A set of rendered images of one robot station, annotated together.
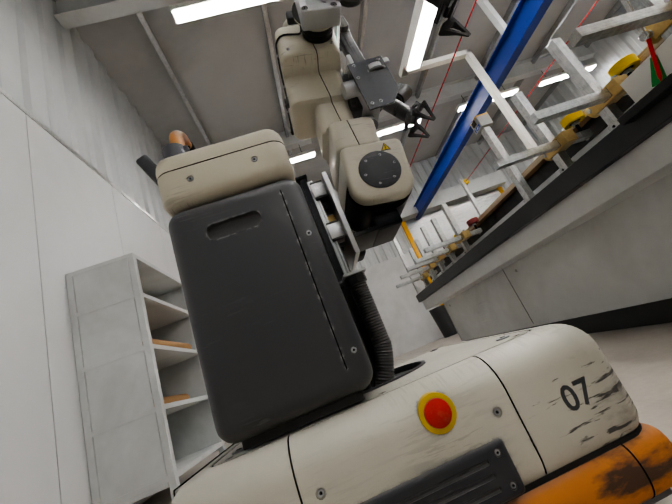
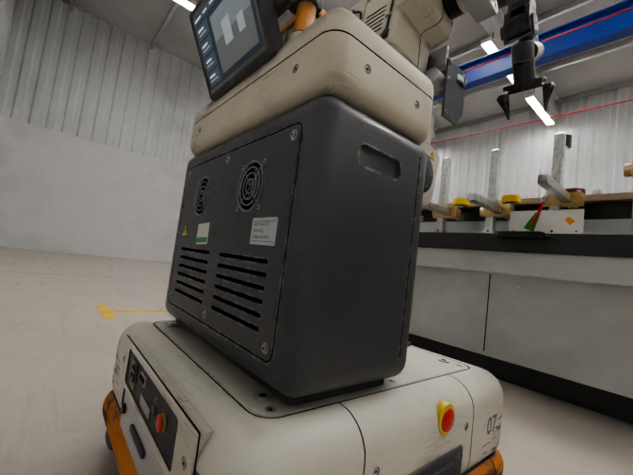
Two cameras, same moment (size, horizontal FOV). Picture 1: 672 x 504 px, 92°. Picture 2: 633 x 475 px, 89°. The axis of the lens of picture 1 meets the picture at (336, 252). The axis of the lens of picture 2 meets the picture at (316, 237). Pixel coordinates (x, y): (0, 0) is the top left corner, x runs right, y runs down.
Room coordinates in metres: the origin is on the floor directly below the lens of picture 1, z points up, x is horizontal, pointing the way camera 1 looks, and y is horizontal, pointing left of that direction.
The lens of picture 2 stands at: (0.16, 0.45, 0.47)
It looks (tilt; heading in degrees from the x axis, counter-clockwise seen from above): 4 degrees up; 329
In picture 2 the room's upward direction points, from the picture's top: 7 degrees clockwise
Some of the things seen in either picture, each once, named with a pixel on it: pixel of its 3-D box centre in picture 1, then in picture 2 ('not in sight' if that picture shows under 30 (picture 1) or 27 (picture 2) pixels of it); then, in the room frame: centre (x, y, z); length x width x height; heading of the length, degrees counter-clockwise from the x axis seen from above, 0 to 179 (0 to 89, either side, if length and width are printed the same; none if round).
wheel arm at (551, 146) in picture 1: (543, 149); (441, 210); (1.22, -0.92, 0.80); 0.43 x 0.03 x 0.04; 98
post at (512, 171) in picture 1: (507, 163); not in sight; (1.53, -0.96, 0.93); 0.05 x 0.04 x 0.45; 8
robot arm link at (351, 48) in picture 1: (357, 63); not in sight; (1.07, -0.37, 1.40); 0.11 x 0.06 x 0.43; 8
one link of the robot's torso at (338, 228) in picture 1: (363, 221); not in sight; (0.87, -0.11, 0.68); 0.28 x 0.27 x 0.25; 8
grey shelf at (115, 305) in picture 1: (153, 374); not in sight; (2.42, 1.60, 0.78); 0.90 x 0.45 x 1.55; 8
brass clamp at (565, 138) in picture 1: (558, 146); (446, 213); (1.25, -1.00, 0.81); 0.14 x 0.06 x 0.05; 8
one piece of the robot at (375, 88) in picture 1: (363, 110); (413, 97); (0.83, -0.24, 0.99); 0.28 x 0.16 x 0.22; 8
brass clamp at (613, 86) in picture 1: (607, 97); (496, 211); (1.00, -1.03, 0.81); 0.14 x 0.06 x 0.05; 8
